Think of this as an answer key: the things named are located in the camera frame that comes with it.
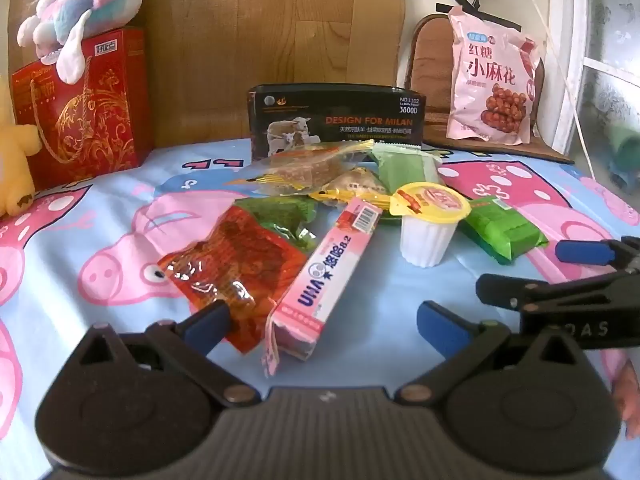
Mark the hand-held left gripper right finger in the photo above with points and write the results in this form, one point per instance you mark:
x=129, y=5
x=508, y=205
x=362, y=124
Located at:
x=440, y=322

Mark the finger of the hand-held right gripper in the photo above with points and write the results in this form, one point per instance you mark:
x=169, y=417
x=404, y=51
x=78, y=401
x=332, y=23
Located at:
x=580, y=251
x=505, y=289

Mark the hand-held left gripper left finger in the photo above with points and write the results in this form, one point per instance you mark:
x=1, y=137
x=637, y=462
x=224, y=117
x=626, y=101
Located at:
x=210, y=325

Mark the bright green snack packet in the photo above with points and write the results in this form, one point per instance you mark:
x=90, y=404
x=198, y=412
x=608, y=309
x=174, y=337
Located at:
x=500, y=232

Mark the red spicy snack packet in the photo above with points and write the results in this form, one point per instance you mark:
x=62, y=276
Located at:
x=240, y=255

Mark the yellow lid jelly cup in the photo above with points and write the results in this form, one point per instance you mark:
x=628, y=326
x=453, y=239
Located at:
x=430, y=225

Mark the long pink snack box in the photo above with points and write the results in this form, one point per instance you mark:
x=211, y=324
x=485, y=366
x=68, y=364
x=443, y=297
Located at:
x=325, y=280

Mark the green packet with clear edge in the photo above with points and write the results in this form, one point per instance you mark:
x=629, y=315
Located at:
x=285, y=210

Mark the pale green snack packet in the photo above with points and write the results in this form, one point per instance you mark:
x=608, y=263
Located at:
x=405, y=170

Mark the yellow pastry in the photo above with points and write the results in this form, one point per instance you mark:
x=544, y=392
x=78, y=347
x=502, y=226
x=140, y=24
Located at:
x=355, y=182

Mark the clear brown cake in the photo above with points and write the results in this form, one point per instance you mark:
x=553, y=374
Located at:
x=305, y=170

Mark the black sheep print box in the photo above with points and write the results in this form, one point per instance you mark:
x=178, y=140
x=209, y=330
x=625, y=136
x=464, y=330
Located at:
x=350, y=105

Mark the person's right hand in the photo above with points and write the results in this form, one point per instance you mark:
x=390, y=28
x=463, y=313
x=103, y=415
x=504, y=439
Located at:
x=627, y=400

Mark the pig printed bed sheet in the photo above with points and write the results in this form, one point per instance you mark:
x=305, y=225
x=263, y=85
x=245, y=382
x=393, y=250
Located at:
x=390, y=285

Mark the green object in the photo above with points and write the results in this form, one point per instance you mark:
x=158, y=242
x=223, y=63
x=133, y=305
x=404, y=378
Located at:
x=625, y=152

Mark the large pink snack bag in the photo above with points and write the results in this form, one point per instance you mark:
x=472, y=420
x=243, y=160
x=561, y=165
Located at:
x=492, y=75

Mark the red gift bag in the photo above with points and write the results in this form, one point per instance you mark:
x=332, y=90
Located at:
x=85, y=120

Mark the yellow plush toy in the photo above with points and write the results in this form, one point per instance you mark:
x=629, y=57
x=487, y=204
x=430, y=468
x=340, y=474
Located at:
x=15, y=160

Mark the wooden board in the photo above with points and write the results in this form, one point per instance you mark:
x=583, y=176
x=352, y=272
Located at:
x=250, y=20

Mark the pastel plush fish toy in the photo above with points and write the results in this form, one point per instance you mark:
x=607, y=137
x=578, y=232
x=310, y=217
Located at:
x=95, y=5

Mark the white window frame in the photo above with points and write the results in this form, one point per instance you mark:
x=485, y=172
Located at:
x=575, y=60

